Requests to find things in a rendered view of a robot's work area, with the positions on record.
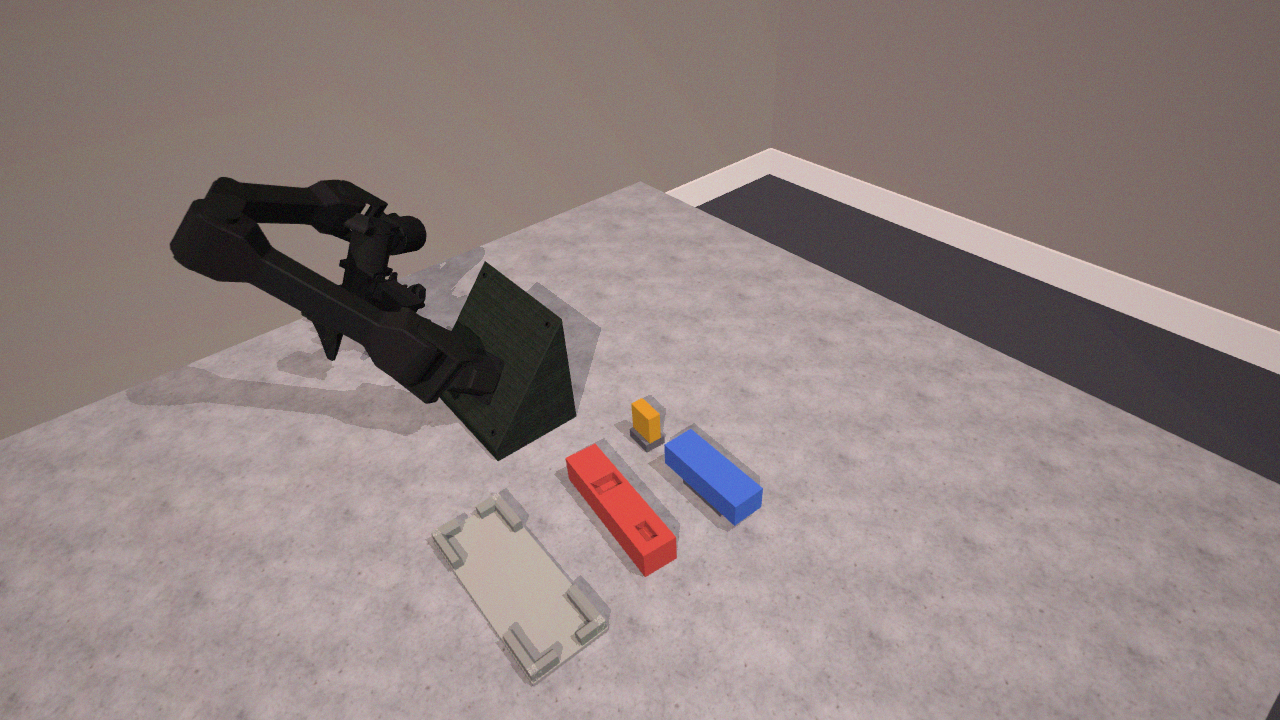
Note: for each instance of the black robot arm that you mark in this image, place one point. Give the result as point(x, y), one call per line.
point(220, 238)

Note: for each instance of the orange rectangular block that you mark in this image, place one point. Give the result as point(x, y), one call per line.
point(646, 420)

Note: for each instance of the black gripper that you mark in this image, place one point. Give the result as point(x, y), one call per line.
point(357, 279)

